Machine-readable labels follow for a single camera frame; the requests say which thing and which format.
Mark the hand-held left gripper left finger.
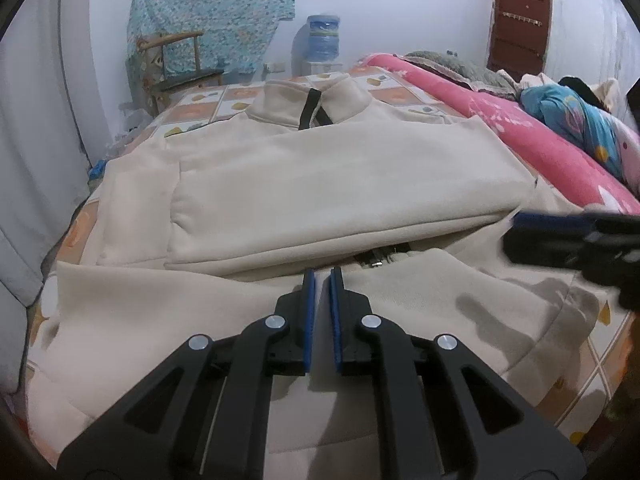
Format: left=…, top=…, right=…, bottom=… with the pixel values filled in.
left=56, top=269, right=317, bottom=480

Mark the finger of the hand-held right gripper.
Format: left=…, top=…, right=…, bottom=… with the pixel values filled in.
left=502, top=230, right=587, bottom=270
left=512, top=211, right=601, bottom=234

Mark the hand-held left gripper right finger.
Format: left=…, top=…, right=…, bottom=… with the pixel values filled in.
left=327, top=266, right=588, bottom=480

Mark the cream zip jacket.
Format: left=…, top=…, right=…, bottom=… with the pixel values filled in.
left=27, top=79, right=601, bottom=480

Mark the pink floral blanket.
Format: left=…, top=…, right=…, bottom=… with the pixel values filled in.
left=362, top=51, right=640, bottom=216

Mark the blue printed blanket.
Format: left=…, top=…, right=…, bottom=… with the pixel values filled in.
left=520, top=82, right=640, bottom=183

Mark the black cloth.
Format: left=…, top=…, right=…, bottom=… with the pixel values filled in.
left=557, top=76, right=603, bottom=100

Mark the cream cloth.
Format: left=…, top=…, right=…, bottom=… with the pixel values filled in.
left=515, top=73, right=556, bottom=93

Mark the grey fuzzy blanket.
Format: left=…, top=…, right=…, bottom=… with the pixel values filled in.
left=402, top=50, right=523, bottom=101

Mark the brown wooden door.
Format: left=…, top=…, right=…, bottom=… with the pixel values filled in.
left=487, top=0, right=553, bottom=76

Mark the door hook rack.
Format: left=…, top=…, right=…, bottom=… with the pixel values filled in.
left=501, top=11, right=546, bottom=27

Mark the patterned bedsheet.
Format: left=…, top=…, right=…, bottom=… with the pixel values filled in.
left=25, top=62, right=631, bottom=441

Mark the white water dispenser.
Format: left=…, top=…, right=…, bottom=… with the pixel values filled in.
left=302, top=59, right=345, bottom=76

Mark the wooden chair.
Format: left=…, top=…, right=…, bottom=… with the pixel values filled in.
left=135, top=31, right=226, bottom=111

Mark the blue water bottle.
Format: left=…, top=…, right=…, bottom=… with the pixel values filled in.
left=306, top=15, right=341, bottom=63

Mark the teal patterned hanging cloth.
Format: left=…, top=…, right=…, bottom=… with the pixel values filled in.
left=125, top=0, right=296, bottom=76

